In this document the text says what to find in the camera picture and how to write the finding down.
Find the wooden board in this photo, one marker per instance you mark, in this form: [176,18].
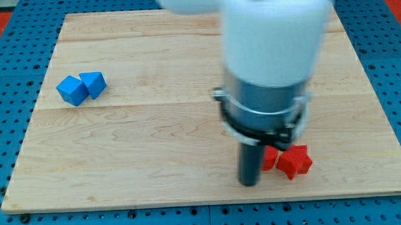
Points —
[153,137]

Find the blue triangular prism block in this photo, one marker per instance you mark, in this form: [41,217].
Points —
[94,82]

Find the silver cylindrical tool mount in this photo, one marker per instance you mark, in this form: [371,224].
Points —
[262,115]

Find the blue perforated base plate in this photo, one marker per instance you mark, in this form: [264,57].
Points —
[28,33]

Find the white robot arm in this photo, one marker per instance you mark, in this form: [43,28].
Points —
[269,51]

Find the red star block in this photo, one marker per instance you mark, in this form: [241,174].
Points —
[295,161]

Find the blue cube block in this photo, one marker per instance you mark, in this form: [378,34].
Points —
[72,90]

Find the red cylinder block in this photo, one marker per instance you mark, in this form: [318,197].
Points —
[270,157]

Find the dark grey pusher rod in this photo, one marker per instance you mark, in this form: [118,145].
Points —
[250,163]

